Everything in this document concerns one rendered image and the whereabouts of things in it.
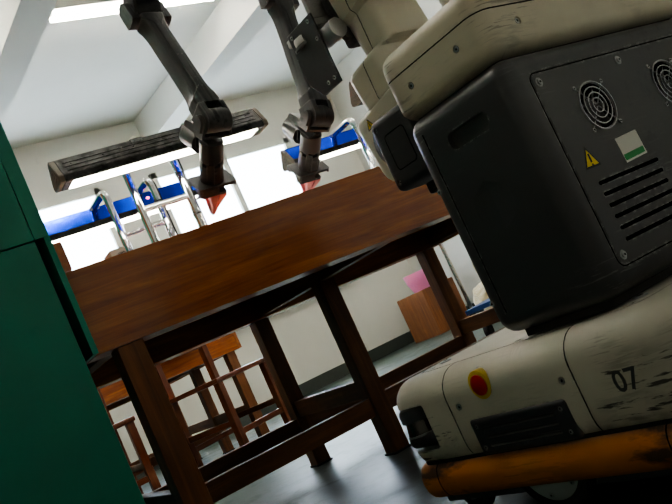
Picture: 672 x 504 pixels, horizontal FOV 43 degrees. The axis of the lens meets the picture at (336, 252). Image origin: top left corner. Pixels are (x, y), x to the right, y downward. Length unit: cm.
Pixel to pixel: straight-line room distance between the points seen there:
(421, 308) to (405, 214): 592
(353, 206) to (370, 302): 660
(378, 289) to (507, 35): 755
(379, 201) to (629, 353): 107
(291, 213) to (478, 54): 86
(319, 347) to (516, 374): 691
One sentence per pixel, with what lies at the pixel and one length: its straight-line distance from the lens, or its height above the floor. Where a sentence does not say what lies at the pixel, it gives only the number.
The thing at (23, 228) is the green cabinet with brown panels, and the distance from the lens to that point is 182.
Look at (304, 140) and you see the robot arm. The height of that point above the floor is 92.
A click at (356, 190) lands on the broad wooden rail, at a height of 72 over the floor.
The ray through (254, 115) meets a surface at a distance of 247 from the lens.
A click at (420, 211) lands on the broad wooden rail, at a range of 223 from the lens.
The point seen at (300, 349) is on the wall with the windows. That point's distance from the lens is 816.
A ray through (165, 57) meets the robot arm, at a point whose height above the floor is 118.
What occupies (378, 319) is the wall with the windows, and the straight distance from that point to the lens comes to 871.
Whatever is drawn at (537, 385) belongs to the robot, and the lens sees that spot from 137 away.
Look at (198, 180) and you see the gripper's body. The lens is 206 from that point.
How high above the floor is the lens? 42
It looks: 5 degrees up
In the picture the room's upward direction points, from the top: 25 degrees counter-clockwise
